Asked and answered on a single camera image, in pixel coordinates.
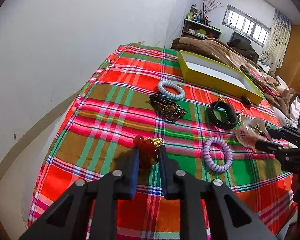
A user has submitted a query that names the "purple spiral hair tie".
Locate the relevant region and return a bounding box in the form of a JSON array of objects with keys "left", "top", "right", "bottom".
[{"left": 203, "top": 136, "right": 234, "bottom": 173}]

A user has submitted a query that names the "clear plastic claw clip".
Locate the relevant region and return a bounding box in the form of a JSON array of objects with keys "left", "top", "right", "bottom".
[{"left": 235, "top": 117, "right": 273, "bottom": 154}]

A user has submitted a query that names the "black leather bracelet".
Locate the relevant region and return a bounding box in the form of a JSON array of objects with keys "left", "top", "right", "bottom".
[{"left": 208, "top": 100, "right": 240, "bottom": 131}]

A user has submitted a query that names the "red bead bracelet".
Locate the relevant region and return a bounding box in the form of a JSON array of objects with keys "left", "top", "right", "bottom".
[{"left": 132, "top": 135, "right": 160, "bottom": 172}]

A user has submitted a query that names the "small dark hair clip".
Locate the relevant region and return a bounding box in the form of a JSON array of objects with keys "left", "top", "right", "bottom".
[{"left": 241, "top": 96, "right": 253, "bottom": 108}]

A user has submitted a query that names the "folded plaid cloth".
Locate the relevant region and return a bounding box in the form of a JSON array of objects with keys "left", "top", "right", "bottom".
[{"left": 240, "top": 65, "right": 281, "bottom": 98}]

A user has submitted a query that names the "wooden wardrobe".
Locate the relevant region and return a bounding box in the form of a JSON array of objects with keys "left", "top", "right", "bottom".
[{"left": 275, "top": 25, "right": 300, "bottom": 92}]

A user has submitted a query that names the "floral curtain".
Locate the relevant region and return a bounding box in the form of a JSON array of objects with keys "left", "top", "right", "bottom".
[{"left": 259, "top": 9, "right": 292, "bottom": 72}]

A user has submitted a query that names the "dark jacket pile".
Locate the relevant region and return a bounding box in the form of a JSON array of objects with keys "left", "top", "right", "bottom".
[{"left": 227, "top": 31, "right": 259, "bottom": 63}]

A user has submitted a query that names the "brown fleece blanket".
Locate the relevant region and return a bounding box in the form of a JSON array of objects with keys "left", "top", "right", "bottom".
[{"left": 171, "top": 37, "right": 300, "bottom": 128}]

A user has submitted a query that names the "yellow-green shallow box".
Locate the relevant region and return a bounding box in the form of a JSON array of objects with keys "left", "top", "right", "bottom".
[{"left": 178, "top": 50, "right": 264, "bottom": 105}]

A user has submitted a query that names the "plaid bed cloth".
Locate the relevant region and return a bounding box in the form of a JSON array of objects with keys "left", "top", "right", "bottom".
[{"left": 26, "top": 44, "right": 296, "bottom": 233}]

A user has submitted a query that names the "wooden shelf unit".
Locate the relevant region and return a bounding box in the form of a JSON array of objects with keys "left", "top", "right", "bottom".
[{"left": 181, "top": 18, "right": 222, "bottom": 40}]

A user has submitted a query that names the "dried branch bouquet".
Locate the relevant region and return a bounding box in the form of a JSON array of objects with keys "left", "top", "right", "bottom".
[{"left": 202, "top": 0, "right": 224, "bottom": 17}]

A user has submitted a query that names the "gold chain necklace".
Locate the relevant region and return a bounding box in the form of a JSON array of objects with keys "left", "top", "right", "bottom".
[{"left": 217, "top": 94, "right": 244, "bottom": 124}]

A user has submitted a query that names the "dark beaded necklace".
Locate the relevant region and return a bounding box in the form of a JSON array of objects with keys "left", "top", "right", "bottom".
[{"left": 149, "top": 92, "right": 188, "bottom": 124}]

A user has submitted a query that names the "light blue spiral hair tie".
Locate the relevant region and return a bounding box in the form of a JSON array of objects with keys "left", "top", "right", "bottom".
[{"left": 157, "top": 80, "right": 186, "bottom": 101}]

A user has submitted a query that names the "window with white frame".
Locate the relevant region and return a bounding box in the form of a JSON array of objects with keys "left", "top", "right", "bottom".
[{"left": 223, "top": 5, "right": 270, "bottom": 47}]

